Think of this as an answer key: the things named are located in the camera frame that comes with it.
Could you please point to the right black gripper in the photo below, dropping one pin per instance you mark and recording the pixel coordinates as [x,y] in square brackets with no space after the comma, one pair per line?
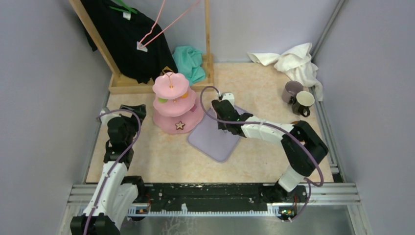
[221,126]

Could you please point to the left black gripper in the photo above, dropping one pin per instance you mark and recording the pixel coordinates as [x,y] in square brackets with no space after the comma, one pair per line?
[139,109]

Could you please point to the green macaron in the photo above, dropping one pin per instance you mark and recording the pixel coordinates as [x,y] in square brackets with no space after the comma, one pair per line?
[162,100]

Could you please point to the pink cake slice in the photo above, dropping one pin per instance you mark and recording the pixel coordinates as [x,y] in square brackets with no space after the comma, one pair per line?
[193,108]

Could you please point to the brown star cookie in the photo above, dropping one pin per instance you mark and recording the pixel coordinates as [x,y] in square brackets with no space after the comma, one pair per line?
[180,125]

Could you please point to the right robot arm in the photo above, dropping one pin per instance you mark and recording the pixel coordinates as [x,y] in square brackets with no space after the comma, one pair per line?
[303,147]

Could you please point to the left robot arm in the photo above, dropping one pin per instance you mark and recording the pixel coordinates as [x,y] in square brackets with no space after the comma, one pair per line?
[115,191]

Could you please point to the lavender serving tray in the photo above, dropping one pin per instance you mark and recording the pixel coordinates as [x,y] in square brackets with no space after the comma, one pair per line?
[214,143]

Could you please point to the wooden clothes rack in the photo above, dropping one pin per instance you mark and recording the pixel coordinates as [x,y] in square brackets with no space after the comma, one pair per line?
[121,84]

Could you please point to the pink three-tier cake stand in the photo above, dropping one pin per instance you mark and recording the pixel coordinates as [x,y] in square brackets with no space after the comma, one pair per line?
[171,86]

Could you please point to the teal cloth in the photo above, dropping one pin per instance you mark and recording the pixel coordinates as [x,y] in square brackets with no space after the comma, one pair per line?
[189,63]

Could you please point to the pink clothes hanger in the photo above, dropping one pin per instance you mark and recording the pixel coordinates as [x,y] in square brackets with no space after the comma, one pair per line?
[141,45]

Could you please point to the black t-shirt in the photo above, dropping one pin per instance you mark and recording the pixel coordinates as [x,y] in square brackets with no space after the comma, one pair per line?
[120,33]

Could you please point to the purple mug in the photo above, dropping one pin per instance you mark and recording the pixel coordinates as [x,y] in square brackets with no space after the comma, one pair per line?
[290,90]

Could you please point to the black cream-lined mug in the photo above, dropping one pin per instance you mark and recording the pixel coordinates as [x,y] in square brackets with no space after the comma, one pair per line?
[302,102]

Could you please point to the white towel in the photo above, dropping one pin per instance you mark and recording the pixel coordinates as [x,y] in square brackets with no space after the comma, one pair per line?
[296,63]

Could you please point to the green clothes hanger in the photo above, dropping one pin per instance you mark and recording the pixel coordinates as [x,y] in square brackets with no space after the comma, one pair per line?
[125,8]

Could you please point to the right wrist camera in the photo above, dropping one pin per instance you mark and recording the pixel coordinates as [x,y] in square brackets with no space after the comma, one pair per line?
[227,96]

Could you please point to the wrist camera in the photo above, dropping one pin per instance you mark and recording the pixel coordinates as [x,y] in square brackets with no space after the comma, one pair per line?
[227,96]
[105,116]

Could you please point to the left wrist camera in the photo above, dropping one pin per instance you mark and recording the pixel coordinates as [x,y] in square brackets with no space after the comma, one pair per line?
[105,116]

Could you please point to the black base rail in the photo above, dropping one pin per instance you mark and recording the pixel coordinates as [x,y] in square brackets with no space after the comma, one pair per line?
[168,200]

